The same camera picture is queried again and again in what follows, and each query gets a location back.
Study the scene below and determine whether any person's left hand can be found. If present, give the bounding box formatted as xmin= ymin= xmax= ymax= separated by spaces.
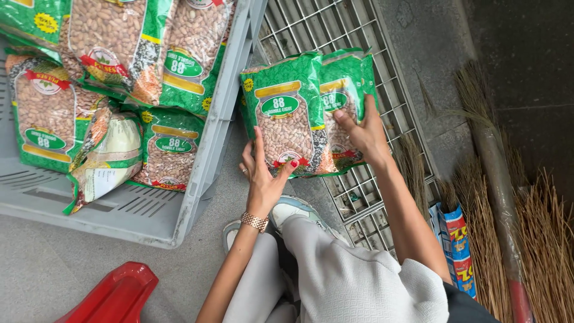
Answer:
xmin=240 ymin=126 xmax=299 ymax=216

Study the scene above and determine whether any person's right hand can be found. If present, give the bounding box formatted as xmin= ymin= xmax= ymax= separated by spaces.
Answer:
xmin=334 ymin=94 xmax=392 ymax=169

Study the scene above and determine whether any green bean packet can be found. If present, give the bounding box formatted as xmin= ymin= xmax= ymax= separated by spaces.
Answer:
xmin=317 ymin=47 xmax=380 ymax=171
xmin=239 ymin=51 xmax=337 ymax=178

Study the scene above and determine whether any white sneaker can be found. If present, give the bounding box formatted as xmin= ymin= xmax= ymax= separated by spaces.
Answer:
xmin=222 ymin=219 xmax=243 ymax=255
xmin=269 ymin=195 xmax=350 ymax=247

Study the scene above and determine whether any metal floor grate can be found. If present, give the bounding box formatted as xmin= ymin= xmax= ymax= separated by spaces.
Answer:
xmin=256 ymin=0 xmax=443 ymax=259

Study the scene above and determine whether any blue snack packet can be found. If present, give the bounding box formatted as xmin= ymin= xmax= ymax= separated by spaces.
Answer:
xmin=448 ymin=258 xmax=477 ymax=300
xmin=429 ymin=202 xmax=471 ymax=263

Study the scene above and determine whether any grey plastic crate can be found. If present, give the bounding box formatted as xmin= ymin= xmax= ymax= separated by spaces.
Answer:
xmin=0 ymin=0 xmax=269 ymax=250

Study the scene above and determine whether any red plastic stool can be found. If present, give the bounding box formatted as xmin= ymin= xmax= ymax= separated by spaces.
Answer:
xmin=54 ymin=261 xmax=160 ymax=323

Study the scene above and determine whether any black garment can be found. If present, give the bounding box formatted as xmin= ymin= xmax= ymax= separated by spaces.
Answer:
xmin=444 ymin=283 xmax=501 ymax=323

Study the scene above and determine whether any heap of green pulses bags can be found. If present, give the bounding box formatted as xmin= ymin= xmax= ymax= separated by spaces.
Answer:
xmin=0 ymin=0 xmax=237 ymax=215

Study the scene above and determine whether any gold bracelet watch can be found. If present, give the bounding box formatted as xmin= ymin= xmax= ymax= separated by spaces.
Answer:
xmin=240 ymin=212 xmax=270 ymax=234

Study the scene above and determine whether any grass broom with wrapped handle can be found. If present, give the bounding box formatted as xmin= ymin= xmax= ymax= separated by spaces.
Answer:
xmin=415 ymin=58 xmax=537 ymax=323

